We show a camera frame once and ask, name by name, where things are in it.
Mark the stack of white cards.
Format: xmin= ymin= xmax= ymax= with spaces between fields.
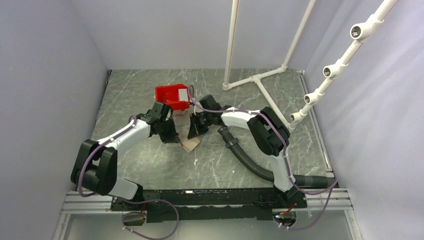
xmin=178 ymin=88 xmax=190 ymax=102

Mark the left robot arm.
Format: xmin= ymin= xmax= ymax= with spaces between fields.
xmin=70 ymin=101 xmax=180 ymax=210

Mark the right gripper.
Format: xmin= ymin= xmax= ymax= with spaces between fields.
xmin=187 ymin=112 xmax=213 ymax=140

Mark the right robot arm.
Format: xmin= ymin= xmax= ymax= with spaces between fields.
xmin=187 ymin=105 xmax=295 ymax=208

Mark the tan leather card holder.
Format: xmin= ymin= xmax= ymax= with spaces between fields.
xmin=177 ymin=128 xmax=201 ymax=153

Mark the white PVC pipe frame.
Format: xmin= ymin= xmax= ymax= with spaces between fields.
xmin=222 ymin=0 xmax=400 ymax=132

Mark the black corrugated hose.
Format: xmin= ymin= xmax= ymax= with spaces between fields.
xmin=217 ymin=125 xmax=337 ymax=188

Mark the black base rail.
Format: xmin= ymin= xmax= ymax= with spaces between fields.
xmin=110 ymin=187 xmax=308 ymax=223

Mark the red plastic bin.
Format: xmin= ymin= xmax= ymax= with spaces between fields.
xmin=155 ymin=83 xmax=190 ymax=111

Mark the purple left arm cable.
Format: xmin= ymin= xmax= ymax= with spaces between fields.
xmin=76 ymin=114 xmax=180 ymax=240

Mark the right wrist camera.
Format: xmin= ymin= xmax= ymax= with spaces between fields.
xmin=199 ymin=94 xmax=222 ymax=111

